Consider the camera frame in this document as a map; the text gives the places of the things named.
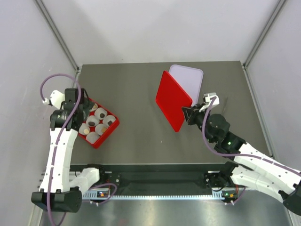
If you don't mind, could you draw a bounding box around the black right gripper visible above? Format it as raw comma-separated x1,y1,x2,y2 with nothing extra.
182,103,215,143

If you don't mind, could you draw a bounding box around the red box lid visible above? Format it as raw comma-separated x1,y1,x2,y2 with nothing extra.
155,71,192,132

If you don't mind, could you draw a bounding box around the dark brown chocolate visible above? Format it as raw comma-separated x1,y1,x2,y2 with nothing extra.
88,121,95,126

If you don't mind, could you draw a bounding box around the red chocolate box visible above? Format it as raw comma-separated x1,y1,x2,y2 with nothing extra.
79,99,119,148

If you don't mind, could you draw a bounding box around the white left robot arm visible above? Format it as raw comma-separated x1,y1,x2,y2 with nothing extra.
31,88,107,213

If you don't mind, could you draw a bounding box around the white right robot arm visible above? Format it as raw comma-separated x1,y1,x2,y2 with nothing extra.
182,105,301,215

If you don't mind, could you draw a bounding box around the lavender plastic tray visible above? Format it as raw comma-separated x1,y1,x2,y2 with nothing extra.
169,65,204,106

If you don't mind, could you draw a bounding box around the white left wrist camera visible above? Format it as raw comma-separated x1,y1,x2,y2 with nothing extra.
42,90,65,109

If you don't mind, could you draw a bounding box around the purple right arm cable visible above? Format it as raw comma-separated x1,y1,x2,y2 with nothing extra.
202,97,301,205

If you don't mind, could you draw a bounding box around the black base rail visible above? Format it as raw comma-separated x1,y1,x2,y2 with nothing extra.
70,161,237,198

